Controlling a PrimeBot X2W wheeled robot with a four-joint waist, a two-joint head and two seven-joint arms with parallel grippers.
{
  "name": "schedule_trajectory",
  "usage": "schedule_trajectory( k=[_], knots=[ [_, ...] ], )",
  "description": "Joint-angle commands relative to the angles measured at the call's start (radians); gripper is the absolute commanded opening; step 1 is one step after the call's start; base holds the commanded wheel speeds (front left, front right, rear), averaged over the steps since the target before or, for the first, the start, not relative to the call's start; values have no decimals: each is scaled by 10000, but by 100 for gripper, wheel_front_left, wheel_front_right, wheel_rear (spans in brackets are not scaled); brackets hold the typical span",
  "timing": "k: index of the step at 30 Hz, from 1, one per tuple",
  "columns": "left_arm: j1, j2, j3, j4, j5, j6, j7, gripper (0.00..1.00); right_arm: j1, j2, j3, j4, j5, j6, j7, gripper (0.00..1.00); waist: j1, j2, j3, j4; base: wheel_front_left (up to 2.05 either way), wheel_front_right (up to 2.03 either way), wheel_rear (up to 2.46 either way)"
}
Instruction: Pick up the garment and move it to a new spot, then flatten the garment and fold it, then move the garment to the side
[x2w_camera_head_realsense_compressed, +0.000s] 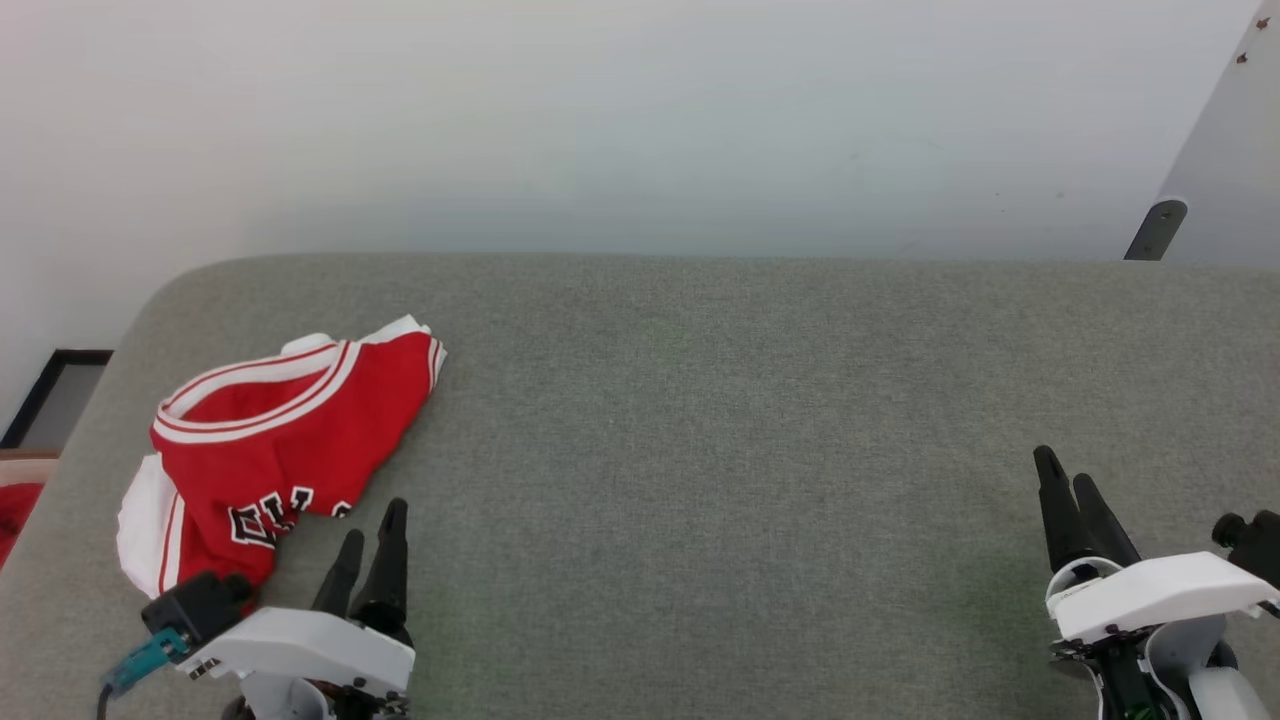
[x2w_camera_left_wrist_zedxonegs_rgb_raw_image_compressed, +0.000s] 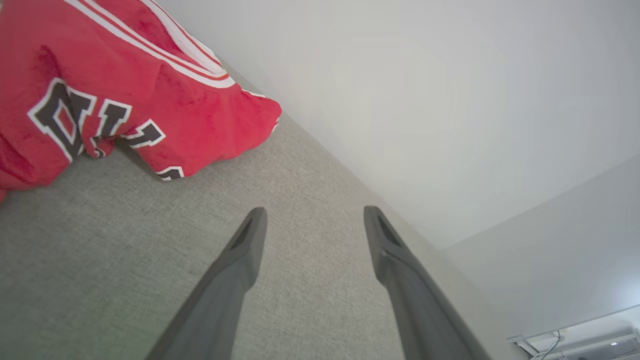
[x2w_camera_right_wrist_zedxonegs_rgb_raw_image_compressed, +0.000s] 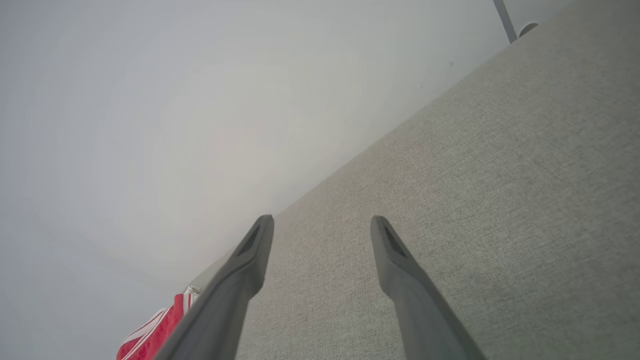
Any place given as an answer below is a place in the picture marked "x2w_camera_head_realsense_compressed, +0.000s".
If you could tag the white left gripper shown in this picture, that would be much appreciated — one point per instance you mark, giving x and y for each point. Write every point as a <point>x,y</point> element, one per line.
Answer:
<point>300,645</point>

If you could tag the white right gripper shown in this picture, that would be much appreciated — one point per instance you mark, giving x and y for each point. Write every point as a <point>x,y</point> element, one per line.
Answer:
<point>1160,590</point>

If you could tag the red white basketball jersey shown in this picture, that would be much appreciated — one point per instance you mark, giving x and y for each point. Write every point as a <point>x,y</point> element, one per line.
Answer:
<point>300,430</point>

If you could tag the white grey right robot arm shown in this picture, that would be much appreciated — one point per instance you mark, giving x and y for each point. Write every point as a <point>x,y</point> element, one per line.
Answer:
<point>1190,670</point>

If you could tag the red cloth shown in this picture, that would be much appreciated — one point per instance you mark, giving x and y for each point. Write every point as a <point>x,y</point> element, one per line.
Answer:
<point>15,515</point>

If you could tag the white panel with screws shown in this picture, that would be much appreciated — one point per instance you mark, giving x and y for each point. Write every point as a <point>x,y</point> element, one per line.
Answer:
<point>1235,150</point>

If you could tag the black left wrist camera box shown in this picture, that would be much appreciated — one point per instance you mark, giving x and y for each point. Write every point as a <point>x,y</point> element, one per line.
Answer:
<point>200,605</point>

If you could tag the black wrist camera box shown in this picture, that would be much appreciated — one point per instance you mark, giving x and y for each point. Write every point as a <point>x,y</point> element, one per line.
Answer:
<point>200,605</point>
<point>1255,545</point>

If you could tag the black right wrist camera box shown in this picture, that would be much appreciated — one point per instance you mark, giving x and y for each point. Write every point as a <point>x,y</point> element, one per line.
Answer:
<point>1255,545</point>

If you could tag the dark metal bracket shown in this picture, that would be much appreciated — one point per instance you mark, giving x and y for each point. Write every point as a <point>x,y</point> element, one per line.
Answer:
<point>1155,230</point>

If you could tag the black rectangular frame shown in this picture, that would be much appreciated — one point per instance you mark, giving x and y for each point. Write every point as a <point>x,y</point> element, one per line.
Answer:
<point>30,405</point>

